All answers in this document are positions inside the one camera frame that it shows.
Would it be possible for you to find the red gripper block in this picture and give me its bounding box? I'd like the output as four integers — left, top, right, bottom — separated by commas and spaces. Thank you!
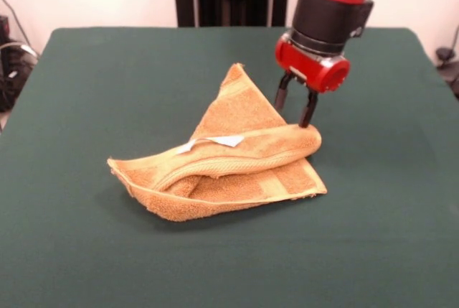
274, 33, 351, 129

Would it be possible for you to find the tan terry towel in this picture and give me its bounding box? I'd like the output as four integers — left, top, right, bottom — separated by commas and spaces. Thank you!
106, 62, 328, 223

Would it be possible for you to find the dark curved stand foot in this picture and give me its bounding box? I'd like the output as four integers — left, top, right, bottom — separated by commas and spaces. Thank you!
435, 46, 459, 100
0, 39, 39, 113

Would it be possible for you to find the dark green table cloth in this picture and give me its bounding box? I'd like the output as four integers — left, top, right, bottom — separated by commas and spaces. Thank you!
0, 26, 459, 308

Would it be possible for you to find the black box with red light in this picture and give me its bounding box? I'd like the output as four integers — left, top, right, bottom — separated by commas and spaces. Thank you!
0, 14, 11, 42

